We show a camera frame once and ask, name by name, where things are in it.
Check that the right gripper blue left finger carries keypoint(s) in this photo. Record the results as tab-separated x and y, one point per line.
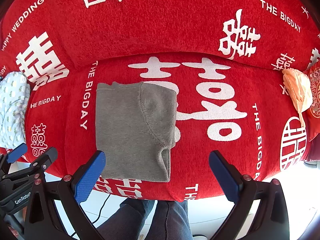
43	221

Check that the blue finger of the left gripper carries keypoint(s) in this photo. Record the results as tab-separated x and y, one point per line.
46	157
15	154

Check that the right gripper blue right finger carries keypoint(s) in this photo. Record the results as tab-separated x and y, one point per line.
271	220

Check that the grey knit sweater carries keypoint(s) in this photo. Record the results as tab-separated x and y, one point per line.
135	128

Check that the white floral cloth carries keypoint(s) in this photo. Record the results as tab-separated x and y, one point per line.
15	94

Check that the red patterned pillow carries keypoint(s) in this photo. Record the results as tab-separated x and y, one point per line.
311	116

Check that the orange folded garment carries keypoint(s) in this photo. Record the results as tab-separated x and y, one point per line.
298	86

